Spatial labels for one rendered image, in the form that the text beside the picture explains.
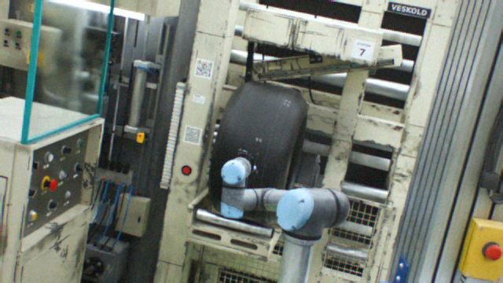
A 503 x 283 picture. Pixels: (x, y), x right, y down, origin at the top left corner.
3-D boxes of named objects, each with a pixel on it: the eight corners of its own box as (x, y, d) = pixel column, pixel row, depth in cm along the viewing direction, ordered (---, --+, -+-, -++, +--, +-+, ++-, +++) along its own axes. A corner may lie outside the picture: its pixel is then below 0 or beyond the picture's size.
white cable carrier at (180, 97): (159, 187, 295) (177, 82, 283) (163, 184, 299) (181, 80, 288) (169, 189, 294) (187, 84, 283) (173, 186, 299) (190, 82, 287)
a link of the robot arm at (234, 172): (218, 185, 218) (221, 159, 217) (225, 181, 229) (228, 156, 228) (242, 189, 217) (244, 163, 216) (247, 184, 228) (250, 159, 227)
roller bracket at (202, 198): (183, 226, 282) (187, 205, 280) (208, 200, 321) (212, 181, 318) (191, 229, 282) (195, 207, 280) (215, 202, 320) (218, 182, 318)
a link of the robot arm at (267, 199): (368, 188, 197) (269, 181, 237) (340, 189, 191) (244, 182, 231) (368, 227, 197) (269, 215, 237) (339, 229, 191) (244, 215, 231)
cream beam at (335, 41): (240, 39, 299) (247, 6, 296) (251, 37, 323) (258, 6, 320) (375, 67, 290) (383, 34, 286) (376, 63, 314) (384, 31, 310)
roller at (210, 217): (192, 219, 285) (194, 209, 284) (196, 216, 289) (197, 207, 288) (272, 240, 279) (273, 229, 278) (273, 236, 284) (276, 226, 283)
